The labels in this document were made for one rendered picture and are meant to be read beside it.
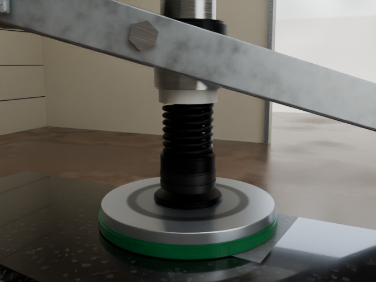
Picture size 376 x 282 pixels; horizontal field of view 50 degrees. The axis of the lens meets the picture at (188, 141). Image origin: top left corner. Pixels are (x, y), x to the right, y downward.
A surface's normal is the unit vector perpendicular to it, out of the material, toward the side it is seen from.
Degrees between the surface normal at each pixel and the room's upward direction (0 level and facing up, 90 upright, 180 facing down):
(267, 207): 0
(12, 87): 90
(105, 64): 90
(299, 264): 0
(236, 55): 90
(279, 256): 0
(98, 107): 90
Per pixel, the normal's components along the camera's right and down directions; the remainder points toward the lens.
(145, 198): 0.00, -0.98
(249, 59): 0.17, 0.18
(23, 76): 0.91, 0.07
